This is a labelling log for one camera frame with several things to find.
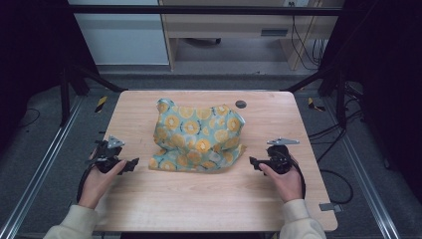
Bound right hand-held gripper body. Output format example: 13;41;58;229
264;136;301;175

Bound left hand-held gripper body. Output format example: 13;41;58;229
87;134;126;174

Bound teal cloth with orange print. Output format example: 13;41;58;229
147;97;249;174

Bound person's right hand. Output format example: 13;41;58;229
258;158;305;204

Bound person's left hand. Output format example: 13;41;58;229
78;158;128;210

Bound yellow black floor tape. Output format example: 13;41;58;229
95;95;109;115
306;97;326;114

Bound grey metal table clip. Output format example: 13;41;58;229
318;202;343;214

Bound black metal stand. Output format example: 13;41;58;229
58;63;129;127
281;64;350;131

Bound white cabinet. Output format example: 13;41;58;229
67;0;171;67

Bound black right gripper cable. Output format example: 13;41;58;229
287;152;308;201

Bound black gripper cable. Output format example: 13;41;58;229
76;161;101;204
287;152;308;201

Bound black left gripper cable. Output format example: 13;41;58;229
76;161;101;204

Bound black floor cable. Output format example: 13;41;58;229
308;109;365;205

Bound metal floor rail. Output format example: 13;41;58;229
321;96;403;239
0;95;86;239

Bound black hanging desk cables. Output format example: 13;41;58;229
290;1;329;72

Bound black horizontal frame bar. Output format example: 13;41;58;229
65;4;346;17

